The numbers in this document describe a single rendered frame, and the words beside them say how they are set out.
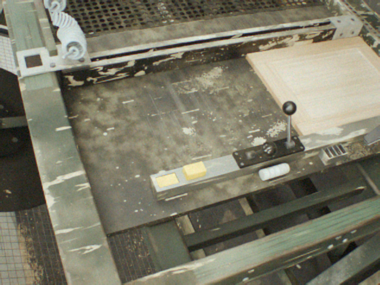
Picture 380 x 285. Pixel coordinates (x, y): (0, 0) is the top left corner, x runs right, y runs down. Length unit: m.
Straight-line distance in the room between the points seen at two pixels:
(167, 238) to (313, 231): 0.34
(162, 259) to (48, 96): 0.50
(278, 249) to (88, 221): 0.42
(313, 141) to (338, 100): 0.24
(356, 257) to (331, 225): 0.69
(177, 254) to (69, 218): 0.28
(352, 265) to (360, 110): 0.63
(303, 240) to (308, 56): 0.72
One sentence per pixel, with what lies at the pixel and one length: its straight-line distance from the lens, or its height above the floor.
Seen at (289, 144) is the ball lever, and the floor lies 1.41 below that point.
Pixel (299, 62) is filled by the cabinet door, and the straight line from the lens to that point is 1.52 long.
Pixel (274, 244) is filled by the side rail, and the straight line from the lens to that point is 1.02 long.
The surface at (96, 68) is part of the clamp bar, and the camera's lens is 1.28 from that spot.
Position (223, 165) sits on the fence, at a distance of 1.11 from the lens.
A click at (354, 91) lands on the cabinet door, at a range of 1.50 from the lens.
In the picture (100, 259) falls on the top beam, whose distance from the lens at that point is 0.89.
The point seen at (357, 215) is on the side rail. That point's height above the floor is 1.35.
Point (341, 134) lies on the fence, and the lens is 1.30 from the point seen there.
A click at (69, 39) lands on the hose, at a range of 1.15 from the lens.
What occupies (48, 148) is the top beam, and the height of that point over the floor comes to 1.94.
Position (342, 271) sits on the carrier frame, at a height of 0.79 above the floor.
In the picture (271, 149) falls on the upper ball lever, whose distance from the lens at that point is 1.03.
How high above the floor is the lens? 2.37
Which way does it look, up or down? 42 degrees down
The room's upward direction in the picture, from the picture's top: 81 degrees counter-clockwise
